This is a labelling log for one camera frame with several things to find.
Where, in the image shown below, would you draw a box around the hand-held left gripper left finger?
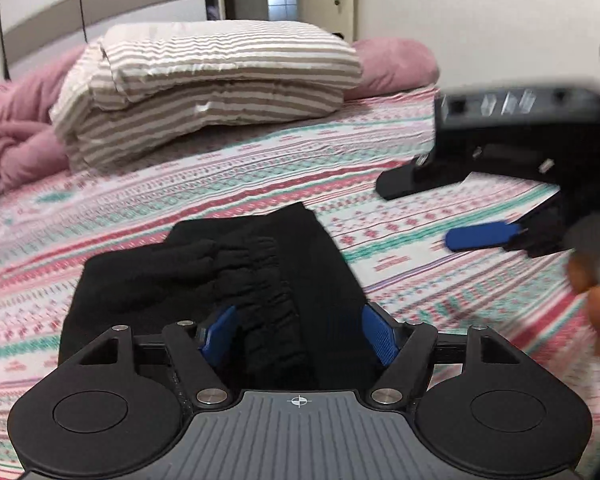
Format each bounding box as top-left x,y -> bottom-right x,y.
60,305 -> 239,407

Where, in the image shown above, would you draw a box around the black pants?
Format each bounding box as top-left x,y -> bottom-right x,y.
57,201 -> 395,396

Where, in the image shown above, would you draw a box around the white door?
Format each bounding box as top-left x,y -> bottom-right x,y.
300,0 -> 359,43

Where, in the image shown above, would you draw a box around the striped folded duvet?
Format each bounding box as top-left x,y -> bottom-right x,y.
50,20 -> 365,173

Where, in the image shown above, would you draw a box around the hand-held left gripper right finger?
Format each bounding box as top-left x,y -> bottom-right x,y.
361,305 -> 530,407

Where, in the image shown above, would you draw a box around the mauve pillow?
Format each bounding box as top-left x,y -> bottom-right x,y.
340,37 -> 441,102

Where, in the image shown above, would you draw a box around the mauve comforter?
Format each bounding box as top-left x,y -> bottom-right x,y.
0,45 -> 106,196

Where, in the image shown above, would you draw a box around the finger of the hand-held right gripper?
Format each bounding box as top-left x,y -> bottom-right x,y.
375,156 -> 476,201
445,195 -> 576,259

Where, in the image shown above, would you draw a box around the patterned bed sheet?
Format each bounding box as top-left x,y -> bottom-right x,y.
0,82 -> 600,480

